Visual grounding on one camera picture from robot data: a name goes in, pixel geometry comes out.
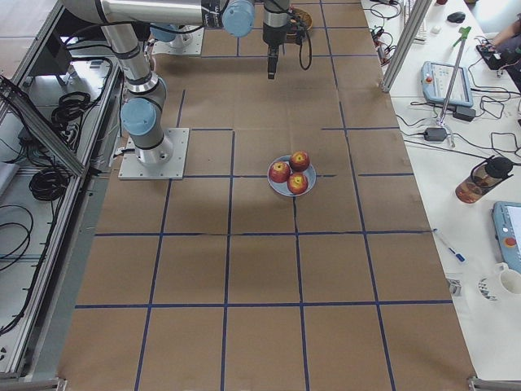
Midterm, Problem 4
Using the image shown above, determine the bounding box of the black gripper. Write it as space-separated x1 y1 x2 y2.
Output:
267 42 281 80

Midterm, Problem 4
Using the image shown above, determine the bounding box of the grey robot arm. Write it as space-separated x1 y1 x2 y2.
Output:
151 1 294 80
63 1 255 165

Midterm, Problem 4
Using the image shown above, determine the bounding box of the woven wicker basket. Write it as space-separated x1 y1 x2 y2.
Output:
290 7 313 30

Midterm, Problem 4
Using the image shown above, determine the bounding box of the red apple on plate rear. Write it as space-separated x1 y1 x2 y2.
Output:
289 151 310 172

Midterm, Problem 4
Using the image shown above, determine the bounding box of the red apple on plate side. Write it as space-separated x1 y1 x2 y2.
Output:
268 160 291 183

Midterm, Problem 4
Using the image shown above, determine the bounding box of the red apple on plate front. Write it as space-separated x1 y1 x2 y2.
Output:
287 172 309 196

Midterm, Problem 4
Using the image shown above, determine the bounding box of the light blue plate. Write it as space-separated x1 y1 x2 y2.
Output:
267 155 317 196

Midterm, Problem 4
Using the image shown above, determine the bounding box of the teach pendant tablet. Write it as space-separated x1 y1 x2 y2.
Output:
421 61 474 108

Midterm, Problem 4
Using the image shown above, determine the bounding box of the black power adapter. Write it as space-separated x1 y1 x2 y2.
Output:
422 127 448 143

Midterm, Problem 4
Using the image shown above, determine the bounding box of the black computer mouse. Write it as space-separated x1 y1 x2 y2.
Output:
446 11 466 24

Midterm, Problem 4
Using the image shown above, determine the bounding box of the dark glass jar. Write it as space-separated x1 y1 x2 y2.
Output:
455 156 514 204

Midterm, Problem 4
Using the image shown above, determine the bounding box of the blue white pen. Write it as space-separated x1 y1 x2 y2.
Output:
432 228 466 262

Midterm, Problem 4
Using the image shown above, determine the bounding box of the white mug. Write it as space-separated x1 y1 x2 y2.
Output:
477 262 520 301

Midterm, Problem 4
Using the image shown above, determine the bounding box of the left black braided cable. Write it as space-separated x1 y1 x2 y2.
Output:
284 7 313 71

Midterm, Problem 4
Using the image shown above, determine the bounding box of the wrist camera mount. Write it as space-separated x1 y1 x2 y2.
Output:
285 18 308 45

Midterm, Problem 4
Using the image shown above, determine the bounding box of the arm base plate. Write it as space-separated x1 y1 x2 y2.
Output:
151 29 204 56
118 128 190 180

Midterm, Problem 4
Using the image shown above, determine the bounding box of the aluminium frame post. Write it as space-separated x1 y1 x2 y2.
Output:
380 0 431 93

